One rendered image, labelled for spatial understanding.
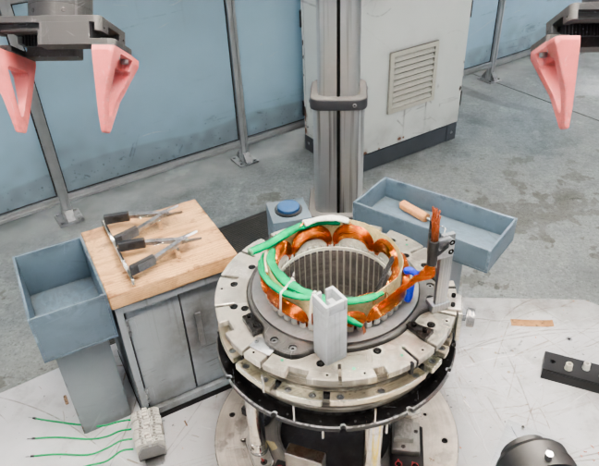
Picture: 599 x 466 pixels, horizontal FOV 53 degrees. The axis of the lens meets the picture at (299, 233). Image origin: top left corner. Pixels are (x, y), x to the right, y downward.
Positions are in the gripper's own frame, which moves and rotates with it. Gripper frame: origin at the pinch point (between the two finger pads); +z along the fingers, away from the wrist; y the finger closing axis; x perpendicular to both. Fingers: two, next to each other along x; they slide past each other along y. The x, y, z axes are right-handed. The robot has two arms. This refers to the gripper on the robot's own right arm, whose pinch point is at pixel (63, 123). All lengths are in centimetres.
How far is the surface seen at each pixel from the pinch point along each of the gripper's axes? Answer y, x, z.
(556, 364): 64, 52, 36
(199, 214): 2.0, 44.4, 10.3
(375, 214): 32, 47, 10
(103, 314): -8.1, 27.9, 24.3
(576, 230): 132, 228, 23
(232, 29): -31, 245, -74
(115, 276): -7.1, 30.1, 19.1
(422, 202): 40, 53, 8
